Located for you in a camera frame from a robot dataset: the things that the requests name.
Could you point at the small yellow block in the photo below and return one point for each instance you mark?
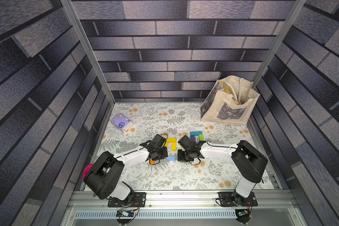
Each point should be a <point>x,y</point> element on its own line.
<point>173,146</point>

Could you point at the purple card box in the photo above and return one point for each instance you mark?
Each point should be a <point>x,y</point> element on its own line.
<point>122,123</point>

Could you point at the canvas tote bag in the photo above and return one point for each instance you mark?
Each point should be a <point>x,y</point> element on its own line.
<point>231,100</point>

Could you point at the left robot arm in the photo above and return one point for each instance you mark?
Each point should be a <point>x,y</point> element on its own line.
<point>103,176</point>

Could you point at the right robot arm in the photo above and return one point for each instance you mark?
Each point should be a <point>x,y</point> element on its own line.
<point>250,162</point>

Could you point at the left circuit board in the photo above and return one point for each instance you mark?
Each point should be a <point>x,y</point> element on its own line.
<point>121,213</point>

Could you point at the pink plastic lid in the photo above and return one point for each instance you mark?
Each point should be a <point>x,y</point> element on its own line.
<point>86,170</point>

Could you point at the light blue block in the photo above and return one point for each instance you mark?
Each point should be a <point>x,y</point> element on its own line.
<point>171,158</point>

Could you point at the teal block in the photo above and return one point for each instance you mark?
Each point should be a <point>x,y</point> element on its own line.
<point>195,133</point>

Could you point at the aluminium front rail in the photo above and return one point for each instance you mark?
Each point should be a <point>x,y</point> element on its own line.
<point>186,208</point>

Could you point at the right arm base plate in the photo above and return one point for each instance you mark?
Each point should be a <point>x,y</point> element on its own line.
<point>232,199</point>

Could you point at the right circuit board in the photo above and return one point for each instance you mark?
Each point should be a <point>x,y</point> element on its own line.
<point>242,213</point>

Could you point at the long yellow block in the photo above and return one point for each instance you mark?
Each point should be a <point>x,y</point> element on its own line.
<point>171,140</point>

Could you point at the circuit board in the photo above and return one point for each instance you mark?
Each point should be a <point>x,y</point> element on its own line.
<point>121,213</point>
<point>242,213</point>

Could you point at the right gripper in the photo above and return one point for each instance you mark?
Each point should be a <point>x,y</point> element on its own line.
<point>185,154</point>

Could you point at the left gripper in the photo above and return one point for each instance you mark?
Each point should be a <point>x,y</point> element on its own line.
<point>165,154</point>

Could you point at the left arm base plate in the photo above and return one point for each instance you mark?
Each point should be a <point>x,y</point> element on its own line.
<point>136,199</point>

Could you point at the orange block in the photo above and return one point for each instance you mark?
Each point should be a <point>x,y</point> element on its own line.
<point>152,161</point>

